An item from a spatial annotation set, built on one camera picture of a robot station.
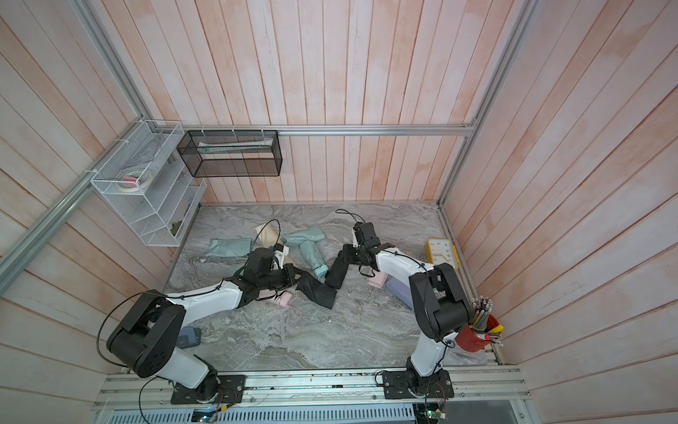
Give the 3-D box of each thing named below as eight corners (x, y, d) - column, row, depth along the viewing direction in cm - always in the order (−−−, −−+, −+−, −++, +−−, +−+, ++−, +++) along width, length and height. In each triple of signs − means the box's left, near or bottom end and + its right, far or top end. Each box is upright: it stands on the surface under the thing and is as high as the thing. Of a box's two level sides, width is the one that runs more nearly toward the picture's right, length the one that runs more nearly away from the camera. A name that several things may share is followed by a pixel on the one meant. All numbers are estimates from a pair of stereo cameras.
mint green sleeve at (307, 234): (287, 252, 106) (285, 245, 102) (283, 242, 109) (281, 234, 105) (324, 240, 110) (323, 232, 106) (319, 230, 113) (318, 222, 109)
